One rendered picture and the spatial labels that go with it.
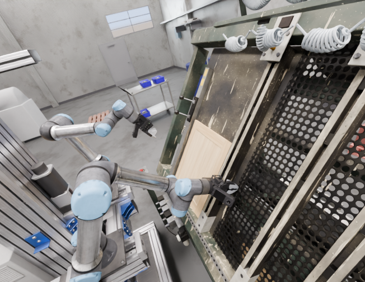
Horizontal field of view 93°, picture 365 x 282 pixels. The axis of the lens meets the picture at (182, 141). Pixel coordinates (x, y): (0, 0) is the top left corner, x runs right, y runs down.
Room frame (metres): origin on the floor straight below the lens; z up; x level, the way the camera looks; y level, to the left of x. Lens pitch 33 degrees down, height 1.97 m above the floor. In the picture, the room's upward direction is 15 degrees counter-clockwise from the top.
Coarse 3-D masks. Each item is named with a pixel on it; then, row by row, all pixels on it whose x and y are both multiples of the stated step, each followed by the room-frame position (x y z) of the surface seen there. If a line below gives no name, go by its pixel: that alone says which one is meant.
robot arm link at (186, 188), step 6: (180, 180) 0.54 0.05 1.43; (186, 180) 0.54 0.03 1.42; (192, 180) 0.55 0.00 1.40; (198, 180) 0.56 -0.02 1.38; (180, 186) 0.52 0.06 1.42; (186, 186) 0.51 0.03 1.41; (192, 186) 0.52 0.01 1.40; (198, 186) 0.53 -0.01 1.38; (180, 192) 0.50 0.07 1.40; (186, 192) 0.50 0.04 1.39; (192, 192) 0.51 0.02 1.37; (198, 192) 0.52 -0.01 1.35; (186, 198) 0.50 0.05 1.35; (192, 198) 0.51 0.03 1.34
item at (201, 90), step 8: (208, 72) 1.28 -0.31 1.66; (208, 80) 1.28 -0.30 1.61; (200, 88) 1.28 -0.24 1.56; (200, 96) 1.26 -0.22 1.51; (200, 104) 1.25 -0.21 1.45; (192, 120) 1.22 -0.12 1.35; (184, 136) 1.21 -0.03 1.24; (184, 144) 1.19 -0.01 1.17; (176, 152) 1.21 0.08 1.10; (176, 160) 1.16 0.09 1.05; (176, 168) 1.15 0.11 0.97
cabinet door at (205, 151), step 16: (192, 128) 1.19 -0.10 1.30; (208, 128) 1.03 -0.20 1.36; (192, 144) 1.11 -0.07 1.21; (208, 144) 0.95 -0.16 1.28; (224, 144) 0.83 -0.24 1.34; (192, 160) 1.02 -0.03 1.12; (208, 160) 0.88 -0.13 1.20; (176, 176) 1.10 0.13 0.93; (192, 176) 0.94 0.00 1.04; (208, 176) 0.81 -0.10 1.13; (192, 208) 0.78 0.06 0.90
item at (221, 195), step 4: (216, 188) 0.54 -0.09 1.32; (212, 192) 0.54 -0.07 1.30; (216, 192) 0.53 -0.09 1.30; (220, 192) 0.52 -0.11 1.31; (224, 192) 0.52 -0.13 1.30; (216, 196) 0.52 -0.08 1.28; (220, 196) 0.51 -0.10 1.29; (224, 196) 0.50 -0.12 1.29; (228, 196) 0.50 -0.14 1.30; (232, 196) 0.50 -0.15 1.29; (220, 200) 0.51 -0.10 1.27; (224, 200) 0.50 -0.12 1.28; (228, 200) 0.49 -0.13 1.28; (232, 200) 0.48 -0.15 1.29; (228, 204) 0.48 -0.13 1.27; (232, 204) 0.47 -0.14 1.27
